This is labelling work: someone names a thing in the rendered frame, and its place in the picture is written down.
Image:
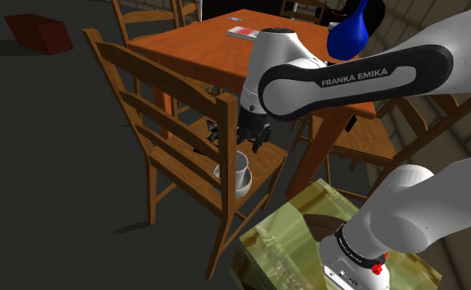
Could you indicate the green patterned robot stand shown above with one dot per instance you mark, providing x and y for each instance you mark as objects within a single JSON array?
[{"x": 275, "y": 241}]

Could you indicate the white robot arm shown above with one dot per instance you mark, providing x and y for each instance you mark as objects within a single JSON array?
[{"x": 420, "y": 201}]

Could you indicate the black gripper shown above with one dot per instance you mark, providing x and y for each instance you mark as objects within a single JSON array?
[{"x": 250, "y": 120}]

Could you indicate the red and white book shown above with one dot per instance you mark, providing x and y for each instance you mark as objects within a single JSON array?
[{"x": 241, "y": 33}]

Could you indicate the black figure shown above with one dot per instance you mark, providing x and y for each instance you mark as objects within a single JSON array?
[{"x": 212, "y": 130}]

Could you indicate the small flat blue card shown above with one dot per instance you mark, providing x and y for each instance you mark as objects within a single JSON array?
[{"x": 234, "y": 19}]

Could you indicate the white cup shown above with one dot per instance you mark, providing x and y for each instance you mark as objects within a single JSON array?
[{"x": 242, "y": 164}]

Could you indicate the orange wooden table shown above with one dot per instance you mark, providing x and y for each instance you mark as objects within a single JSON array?
[{"x": 203, "y": 48}]

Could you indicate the white bowl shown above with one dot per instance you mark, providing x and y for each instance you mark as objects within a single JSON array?
[{"x": 244, "y": 188}]

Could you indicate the dark red box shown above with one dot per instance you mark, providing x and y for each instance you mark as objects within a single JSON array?
[{"x": 39, "y": 34}]

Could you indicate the blue vase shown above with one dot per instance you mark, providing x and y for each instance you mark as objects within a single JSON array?
[{"x": 346, "y": 38}]

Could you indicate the wooden slat-back chair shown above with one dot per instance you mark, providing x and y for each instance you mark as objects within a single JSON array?
[
  {"x": 151, "y": 16},
  {"x": 171, "y": 84},
  {"x": 364, "y": 140},
  {"x": 299, "y": 15}
]

